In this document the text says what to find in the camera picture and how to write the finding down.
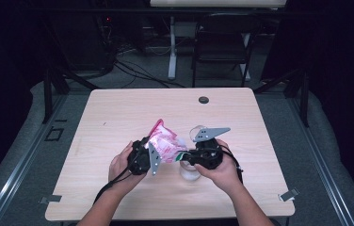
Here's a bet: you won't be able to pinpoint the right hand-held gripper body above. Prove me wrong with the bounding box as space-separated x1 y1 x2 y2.
192 126 232 170

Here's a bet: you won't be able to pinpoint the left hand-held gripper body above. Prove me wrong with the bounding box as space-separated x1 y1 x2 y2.
126 136 163 177

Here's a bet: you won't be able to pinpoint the clear glass jar with handle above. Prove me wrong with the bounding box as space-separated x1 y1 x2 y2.
179 124 212 182

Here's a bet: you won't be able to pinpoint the pink and white plastic bag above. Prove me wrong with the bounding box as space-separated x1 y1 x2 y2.
146 118 188 165

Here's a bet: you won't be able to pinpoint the person's left hand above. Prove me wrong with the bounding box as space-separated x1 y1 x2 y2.
107 139 148 193

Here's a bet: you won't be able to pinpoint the person's right hand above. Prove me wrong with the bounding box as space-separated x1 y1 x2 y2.
193 138 244 196

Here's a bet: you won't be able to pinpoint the grey tape piece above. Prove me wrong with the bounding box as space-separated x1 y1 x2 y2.
278 187 300 202
39 194 63 205

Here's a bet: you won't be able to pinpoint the white desk leg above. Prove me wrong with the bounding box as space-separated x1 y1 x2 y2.
241 32 251 82
168 16 178 81

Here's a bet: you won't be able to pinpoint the black metal stand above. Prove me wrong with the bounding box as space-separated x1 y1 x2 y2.
41 66 102 124
252 68 311 128

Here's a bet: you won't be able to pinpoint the black folding chair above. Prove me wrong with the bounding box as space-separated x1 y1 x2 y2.
191 12 263 89

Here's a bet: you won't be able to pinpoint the grey box under desk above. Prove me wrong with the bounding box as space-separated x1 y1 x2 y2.
173 21 199 39

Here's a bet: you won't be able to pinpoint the white desk top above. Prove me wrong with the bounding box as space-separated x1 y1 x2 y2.
149 0 289 8

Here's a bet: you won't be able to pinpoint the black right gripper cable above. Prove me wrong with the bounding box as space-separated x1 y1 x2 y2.
221 148 245 185

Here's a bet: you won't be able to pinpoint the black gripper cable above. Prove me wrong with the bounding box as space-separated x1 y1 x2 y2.
92 164 136 205
221 148 245 185

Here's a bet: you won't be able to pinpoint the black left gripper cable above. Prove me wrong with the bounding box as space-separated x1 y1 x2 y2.
92 164 136 205

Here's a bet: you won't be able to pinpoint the black floor cables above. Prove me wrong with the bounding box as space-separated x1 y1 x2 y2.
112 58 186 89

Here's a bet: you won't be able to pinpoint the metal floor rail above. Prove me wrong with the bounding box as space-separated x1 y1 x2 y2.
0 93 69 226
285 93 354 226

